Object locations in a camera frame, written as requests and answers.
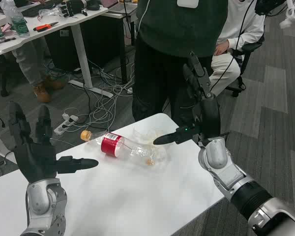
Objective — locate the clear plastic bag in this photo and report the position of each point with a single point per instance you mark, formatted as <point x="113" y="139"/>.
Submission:
<point x="48" y="13"/>

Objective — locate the clear bottle with red label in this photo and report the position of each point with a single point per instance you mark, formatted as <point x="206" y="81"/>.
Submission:
<point x="110" y="145"/>

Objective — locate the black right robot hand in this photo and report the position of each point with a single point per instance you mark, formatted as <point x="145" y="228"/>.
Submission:
<point x="209" y="115"/>

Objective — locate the black headset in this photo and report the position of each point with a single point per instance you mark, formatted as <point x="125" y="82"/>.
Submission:
<point x="268" y="6"/>

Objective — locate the spare black robot hand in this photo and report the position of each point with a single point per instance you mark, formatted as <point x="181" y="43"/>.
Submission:
<point x="73" y="6"/>

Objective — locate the white power strip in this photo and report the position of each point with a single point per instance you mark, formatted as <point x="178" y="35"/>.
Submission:
<point x="64" y="125"/>

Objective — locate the person in dark green sweater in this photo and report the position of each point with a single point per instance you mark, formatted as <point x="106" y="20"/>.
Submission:
<point x="182" y="24"/>

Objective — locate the white plastic robot part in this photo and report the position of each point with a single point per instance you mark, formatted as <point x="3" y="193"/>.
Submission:
<point x="293" y="11"/>

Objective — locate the grey desk with black legs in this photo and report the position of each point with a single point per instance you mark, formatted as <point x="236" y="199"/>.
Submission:
<point x="124" y="49"/>

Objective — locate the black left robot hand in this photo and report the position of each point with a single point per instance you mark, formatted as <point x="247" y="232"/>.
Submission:
<point x="37" y="159"/>

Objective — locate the person in white hoodie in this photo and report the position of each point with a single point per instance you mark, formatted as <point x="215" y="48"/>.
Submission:
<point x="245" y="27"/>

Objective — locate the black computer mouse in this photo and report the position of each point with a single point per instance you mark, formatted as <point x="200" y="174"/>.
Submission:
<point x="93" y="5"/>

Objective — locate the black office chair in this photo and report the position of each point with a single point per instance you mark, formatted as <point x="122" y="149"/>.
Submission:
<point x="248" y="46"/>

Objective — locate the crumpled clear plastic wrapper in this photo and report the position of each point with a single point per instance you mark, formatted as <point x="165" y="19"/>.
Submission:
<point x="147" y="136"/>

